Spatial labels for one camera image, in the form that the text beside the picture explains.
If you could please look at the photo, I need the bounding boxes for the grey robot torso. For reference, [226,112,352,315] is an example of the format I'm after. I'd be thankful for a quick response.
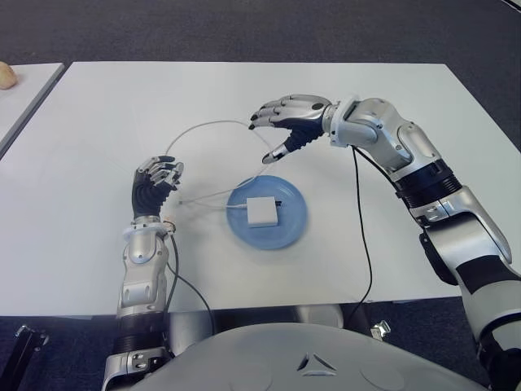
[162,323,501,391]

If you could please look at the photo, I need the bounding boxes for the white charger cable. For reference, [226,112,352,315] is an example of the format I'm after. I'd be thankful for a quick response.
[164,117,273,213]

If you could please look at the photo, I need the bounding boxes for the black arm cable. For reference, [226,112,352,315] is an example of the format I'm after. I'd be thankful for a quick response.
[164,231,215,339]
[344,144,374,323]

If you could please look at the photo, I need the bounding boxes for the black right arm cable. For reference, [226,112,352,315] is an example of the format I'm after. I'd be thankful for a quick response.
[344,144,374,323]

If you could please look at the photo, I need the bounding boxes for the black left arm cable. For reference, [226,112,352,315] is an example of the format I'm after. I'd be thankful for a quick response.
[164,231,215,339]

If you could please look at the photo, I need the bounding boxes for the white charger adapter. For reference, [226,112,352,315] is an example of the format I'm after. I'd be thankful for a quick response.
[246,196,285,228]

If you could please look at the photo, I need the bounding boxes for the black metal stand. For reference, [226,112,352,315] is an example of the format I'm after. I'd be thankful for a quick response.
[0,325,50,391]

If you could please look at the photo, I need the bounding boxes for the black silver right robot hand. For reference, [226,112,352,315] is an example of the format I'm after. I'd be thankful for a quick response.
[247,93,341,165]

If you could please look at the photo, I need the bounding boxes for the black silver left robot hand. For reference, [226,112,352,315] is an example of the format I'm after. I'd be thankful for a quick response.
[130,155,185,219]

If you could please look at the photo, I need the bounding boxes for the silver metal bracket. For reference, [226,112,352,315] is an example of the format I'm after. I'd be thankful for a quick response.
[369,319,392,339]

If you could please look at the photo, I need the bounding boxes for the blue round plate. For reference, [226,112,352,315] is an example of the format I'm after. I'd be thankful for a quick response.
[225,174,309,250]

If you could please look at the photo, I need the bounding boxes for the beige rounded object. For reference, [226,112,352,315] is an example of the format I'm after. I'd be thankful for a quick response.
[0,60,18,90]

